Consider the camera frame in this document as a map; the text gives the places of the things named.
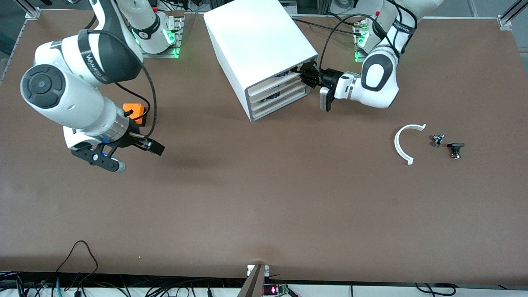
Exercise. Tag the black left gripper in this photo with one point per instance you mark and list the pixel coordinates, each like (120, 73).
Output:
(328, 76)

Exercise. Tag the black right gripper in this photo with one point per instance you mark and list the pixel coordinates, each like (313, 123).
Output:
(133, 140)

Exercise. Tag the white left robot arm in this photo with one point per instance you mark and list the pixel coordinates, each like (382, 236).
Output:
(379, 78)

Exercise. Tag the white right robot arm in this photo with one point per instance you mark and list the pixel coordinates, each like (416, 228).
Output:
(62, 95)

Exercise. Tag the dark part in drawer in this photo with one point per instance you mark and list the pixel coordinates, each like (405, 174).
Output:
(273, 97)

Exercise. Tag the orange box with hole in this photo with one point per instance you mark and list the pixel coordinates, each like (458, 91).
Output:
(134, 109)

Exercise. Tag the small silver metal part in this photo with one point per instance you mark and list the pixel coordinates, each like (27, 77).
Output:
(437, 140)

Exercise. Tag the device with red display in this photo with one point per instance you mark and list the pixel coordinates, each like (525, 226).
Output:
(274, 290)

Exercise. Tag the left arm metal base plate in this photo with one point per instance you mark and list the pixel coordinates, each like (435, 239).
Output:
(358, 60)

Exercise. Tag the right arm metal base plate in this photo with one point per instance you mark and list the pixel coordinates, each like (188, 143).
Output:
(165, 54)

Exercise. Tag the white curved plastic bracket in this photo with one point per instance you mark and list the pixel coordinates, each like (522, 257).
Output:
(397, 144)

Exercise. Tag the small black switch component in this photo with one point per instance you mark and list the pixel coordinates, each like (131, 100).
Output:
(455, 149)

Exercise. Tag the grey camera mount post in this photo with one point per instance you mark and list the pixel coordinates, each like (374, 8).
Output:
(253, 284)

